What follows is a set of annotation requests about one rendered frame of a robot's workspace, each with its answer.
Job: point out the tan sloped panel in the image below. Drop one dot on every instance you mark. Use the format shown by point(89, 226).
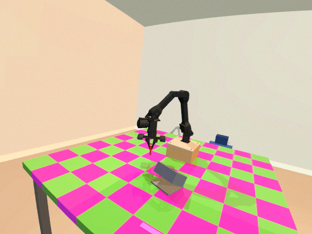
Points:
point(170, 181)

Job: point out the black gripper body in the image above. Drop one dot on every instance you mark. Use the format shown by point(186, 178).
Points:
point(151, 135)

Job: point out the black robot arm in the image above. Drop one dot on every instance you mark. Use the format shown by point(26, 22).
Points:
point(151, 119)

